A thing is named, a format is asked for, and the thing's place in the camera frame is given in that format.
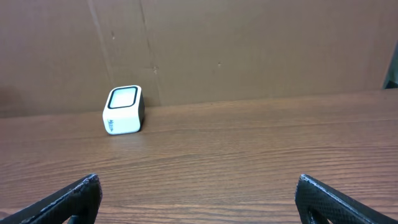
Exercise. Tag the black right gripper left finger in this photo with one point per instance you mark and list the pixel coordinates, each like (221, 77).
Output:
(78, 202)

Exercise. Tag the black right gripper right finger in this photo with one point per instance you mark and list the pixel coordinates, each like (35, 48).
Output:
(319, 203)

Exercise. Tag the white barcode scanner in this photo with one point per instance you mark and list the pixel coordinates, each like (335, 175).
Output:
(124, 110)

